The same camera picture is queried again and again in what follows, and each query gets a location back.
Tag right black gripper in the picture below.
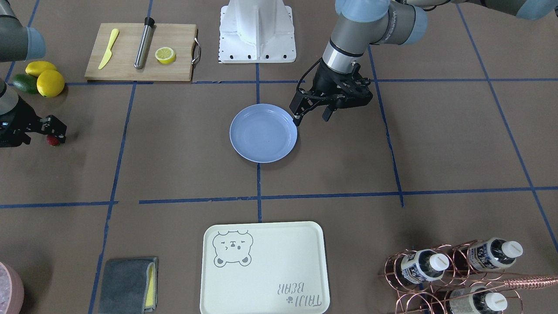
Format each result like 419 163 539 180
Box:
0 99 67 148

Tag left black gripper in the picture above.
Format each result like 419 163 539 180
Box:
289 59 374 127

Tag red strawberry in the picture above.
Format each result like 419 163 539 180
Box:
46 135 61 147

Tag blue plate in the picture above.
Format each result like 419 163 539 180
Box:
229 103 298 164

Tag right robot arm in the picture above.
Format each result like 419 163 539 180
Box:
0 0 67 148

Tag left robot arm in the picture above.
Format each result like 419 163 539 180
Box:
289 0 449 126

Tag large yellow lemon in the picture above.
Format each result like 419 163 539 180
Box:
37 69 65 98

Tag green lime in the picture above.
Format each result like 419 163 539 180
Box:
12 74 39 95

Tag wooden cutting board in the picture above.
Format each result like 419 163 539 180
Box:
85 23 197 82

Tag steel cylinder muddler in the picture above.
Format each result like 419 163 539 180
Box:
133 17 155 70

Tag yellow plastic knife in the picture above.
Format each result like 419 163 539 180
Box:
98 28 119 70

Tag lemon half slice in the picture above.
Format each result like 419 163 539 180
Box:
155 47 176 64

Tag pink bowl of ice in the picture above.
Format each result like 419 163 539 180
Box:
0 262 24 314

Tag cream bear tray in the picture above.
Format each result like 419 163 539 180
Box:
200 221 330 314

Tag grey folded cloth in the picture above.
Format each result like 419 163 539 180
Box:
98 256 159 314

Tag tea bottle middle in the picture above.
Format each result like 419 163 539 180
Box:
386 249 450 289

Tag tea bottle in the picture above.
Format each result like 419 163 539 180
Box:
386 249 450 289
452 237 524 273
442 286 508 314

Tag tea bottle back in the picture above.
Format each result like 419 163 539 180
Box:
442 286 508 314

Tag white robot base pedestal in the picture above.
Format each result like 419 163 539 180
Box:
218 0 297 64

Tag copper wire bottle rack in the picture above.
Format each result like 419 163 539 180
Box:
378 239 524 314

